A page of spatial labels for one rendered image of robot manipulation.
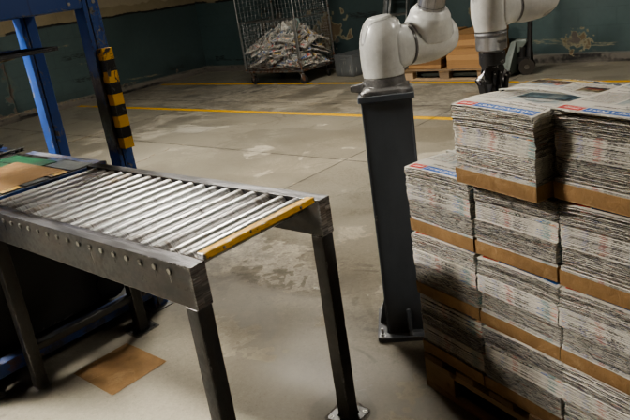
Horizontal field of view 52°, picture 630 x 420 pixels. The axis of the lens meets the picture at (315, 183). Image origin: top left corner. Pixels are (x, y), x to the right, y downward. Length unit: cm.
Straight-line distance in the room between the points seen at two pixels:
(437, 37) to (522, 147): 90
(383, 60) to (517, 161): 84
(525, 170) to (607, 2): 700
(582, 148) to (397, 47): 97
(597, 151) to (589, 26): 713
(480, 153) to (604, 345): 57
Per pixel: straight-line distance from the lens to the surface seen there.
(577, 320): 179
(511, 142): 168
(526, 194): 168
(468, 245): 197
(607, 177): 159
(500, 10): 192
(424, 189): 204
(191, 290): 166
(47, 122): 357
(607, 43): 866
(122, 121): 302
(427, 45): 245
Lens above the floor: 143
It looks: 17 degrees down
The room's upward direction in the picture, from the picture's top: 8 degrees counter-clockwise
